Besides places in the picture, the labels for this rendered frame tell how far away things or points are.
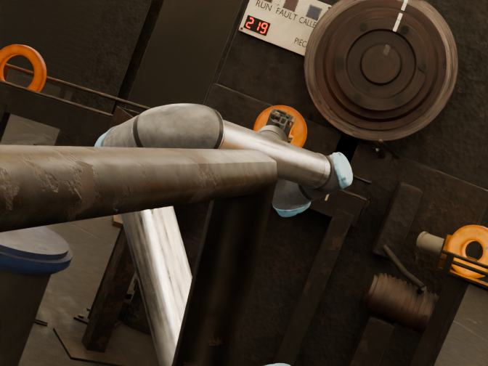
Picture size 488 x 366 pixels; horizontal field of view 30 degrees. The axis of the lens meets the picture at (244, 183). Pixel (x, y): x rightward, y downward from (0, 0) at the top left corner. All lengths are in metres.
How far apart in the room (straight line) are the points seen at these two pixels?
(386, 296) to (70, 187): 2.55
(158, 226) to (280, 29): 1.29
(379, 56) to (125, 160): 2.51
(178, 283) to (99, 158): 1.59
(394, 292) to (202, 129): 1.10
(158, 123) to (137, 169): 1.57
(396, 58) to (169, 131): 1.10
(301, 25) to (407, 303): 0.95
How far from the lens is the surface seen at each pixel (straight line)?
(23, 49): 3.08
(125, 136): 1.89
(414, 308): 2.77
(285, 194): 2.33
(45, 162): 0.23
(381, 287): 2.76
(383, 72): 2.77
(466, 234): 2.75
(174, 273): 1.85
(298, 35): 3.00
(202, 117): 1.86
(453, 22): 3.03
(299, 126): 2.64
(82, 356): 2.76
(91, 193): 0.24
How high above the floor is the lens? 1.00
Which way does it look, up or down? 8 degrees down
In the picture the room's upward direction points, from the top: 21 degrees clockwise
